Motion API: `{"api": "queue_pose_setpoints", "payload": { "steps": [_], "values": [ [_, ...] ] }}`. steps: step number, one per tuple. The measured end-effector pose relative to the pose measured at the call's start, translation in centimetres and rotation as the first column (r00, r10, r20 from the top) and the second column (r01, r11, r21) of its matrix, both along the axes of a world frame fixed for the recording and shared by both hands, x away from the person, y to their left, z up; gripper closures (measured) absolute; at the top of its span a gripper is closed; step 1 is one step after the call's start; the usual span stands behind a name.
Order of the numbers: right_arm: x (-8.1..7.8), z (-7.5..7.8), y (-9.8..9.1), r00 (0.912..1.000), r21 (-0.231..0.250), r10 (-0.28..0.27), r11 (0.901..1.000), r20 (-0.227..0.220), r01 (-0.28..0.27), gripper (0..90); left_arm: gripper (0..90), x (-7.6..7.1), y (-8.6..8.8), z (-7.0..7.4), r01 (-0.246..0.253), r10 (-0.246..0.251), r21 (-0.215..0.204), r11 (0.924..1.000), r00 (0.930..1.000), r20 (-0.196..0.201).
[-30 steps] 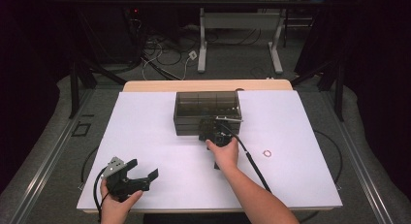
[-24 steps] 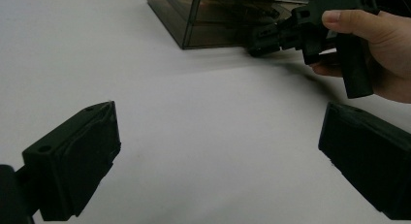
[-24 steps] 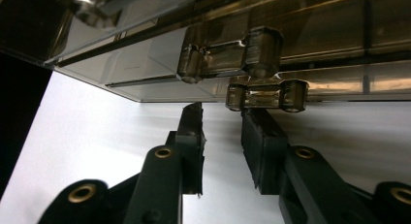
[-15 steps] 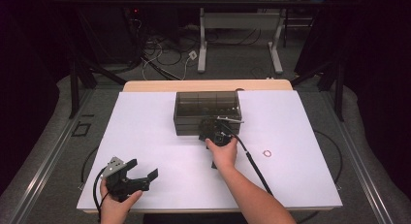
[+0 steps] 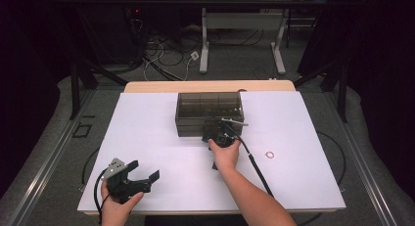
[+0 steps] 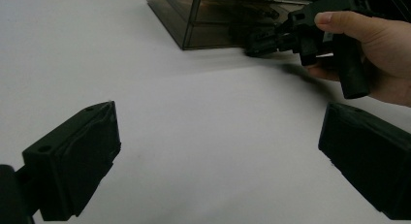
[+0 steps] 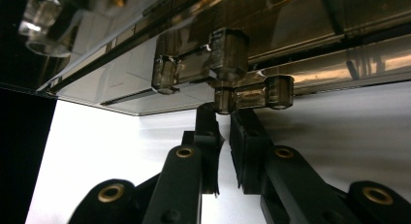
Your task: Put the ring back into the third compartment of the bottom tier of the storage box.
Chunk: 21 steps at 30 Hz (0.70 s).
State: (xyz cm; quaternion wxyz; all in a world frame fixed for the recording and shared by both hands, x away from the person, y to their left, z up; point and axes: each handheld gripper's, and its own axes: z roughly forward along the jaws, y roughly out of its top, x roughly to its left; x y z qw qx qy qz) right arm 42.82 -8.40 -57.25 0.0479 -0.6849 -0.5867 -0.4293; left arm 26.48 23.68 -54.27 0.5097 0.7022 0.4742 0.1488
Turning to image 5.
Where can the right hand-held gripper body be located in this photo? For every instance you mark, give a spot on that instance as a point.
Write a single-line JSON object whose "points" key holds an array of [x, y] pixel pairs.
{"points": [[218, 133]]}

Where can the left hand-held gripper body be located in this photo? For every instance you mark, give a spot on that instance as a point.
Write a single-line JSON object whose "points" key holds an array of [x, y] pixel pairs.
{"points": [[122, 183]]}

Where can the dark transparent drawer box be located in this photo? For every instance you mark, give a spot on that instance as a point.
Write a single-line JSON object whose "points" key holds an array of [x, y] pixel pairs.
{"points": [[199, 108]]}

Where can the person's right hand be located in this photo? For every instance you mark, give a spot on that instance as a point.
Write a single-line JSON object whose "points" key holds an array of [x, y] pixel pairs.
{"points": [[225, 157]]}

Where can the person's left hand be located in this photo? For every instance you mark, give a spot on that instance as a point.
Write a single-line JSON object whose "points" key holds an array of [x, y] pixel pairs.
{"points": [[117, 211]]}

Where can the white table board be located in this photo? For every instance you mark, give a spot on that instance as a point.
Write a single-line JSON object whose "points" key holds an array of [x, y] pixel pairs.
{"points": [[176, 167]]}

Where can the light wooden table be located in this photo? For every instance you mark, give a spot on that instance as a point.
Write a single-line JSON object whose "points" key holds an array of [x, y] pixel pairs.
{"points": [[195, 86]]}

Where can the white power adapter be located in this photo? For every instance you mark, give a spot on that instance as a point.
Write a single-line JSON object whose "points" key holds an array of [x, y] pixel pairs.
{"points": [[194, 55]]}

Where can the black metal stand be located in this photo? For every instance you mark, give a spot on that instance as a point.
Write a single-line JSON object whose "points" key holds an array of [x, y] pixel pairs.
{"points": [[342, 89], [75, 89]]}

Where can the white-legged desk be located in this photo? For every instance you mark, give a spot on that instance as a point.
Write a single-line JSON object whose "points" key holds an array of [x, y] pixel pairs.
{"points": [[241, 20]]}

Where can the dark curtain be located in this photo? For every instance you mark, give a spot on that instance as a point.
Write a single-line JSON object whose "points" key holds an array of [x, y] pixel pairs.
{"points": [[26, 72], [381, 72]]}

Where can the dark device with red light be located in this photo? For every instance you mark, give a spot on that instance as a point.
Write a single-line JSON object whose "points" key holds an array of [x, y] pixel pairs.
{"points": [[136, 11]]}

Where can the aluminium floor rail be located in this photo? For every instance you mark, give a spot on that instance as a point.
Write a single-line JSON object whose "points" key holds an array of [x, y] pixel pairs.
{"points": [[365, 173], [45, 167]]}

